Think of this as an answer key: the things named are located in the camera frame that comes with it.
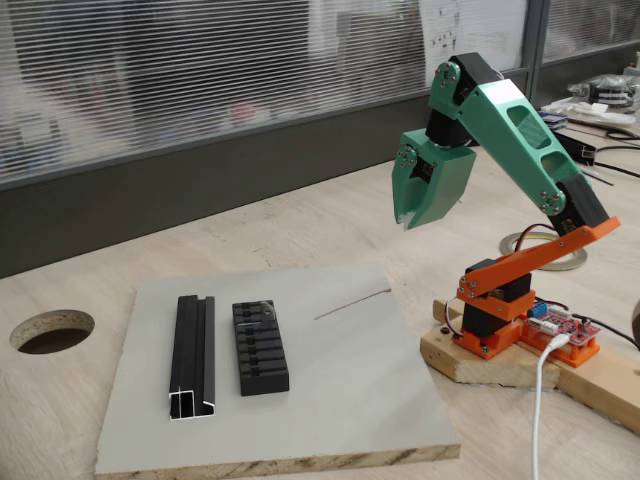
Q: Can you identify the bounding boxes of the printed paper sheets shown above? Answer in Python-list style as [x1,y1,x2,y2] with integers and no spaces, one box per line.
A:
[418,0,529,87]

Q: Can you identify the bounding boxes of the white USB cable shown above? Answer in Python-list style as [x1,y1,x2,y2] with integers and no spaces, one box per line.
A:
[528,333,569,480]

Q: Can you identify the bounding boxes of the thin black cable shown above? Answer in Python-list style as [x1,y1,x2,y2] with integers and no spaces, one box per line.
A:
[593,158,640,178]

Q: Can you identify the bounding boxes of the long black metal bar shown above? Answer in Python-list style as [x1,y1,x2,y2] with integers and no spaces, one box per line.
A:
[552,128,599,167]

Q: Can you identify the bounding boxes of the black round device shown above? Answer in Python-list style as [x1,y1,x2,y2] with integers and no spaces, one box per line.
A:
[568,74,640,109]

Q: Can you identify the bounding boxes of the white plastic clutter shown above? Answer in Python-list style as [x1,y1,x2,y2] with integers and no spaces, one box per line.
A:
[539,97,640,132]

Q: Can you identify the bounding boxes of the long wooden base plank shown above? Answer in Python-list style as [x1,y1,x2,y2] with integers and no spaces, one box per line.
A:
[553,339,640,436]

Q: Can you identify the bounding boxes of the servo wire at base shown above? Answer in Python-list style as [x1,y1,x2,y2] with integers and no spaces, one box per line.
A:
[443,297,469,346]

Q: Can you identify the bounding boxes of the wooden base block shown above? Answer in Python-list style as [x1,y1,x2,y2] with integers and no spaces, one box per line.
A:
[419,297,562,392]

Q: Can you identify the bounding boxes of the thin tape roll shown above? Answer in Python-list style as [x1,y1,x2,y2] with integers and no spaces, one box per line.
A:
[499,230,589,272]

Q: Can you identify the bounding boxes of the red controller board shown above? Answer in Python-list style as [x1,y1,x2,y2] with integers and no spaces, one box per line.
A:
[522,298,602,349]

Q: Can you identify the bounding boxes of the black power cable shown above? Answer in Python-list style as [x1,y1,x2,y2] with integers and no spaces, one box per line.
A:
[573,311,640,351]

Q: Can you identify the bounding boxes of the servo wire at elbow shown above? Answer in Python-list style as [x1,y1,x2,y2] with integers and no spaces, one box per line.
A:
[512,222,559,252]

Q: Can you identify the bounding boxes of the black aluminium profile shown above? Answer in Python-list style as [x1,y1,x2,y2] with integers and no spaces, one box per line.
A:
[168,294,218,422]

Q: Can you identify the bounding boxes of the black slotted block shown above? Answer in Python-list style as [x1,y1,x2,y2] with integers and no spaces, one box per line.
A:
[231,299,291,398]

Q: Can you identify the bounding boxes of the grey chipboard panel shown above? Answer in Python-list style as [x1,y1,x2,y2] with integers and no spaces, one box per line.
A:
[94,263,462,476]

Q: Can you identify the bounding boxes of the orange controller board mount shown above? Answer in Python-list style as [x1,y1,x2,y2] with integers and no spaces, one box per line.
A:
[517,322,601,370]

